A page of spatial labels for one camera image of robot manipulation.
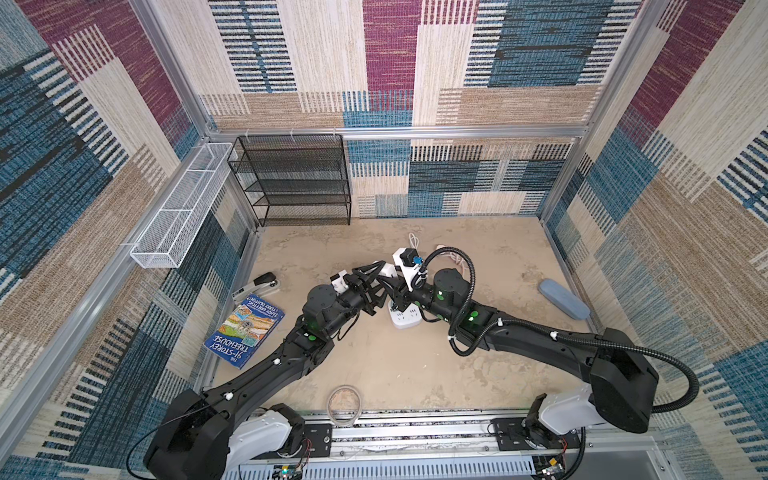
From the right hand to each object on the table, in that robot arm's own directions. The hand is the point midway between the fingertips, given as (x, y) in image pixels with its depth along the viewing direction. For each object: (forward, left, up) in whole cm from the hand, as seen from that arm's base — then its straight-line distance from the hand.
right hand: (383, 275), depth 74 cm
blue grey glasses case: (+5, -57, -24) cm, 62 cm away
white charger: (-1, -1, +4) cm, 5 cm away
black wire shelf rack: (+49, +30, -4) cm, 57 cm away
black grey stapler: (+13, +40, -22) cm, 47 cm away
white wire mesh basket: (+5, +50, +9) cm, 51 cm away
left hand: (-1, -2, +5) cm, 6 cm away
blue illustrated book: (-3, +41, -22) cm, 47 cm away
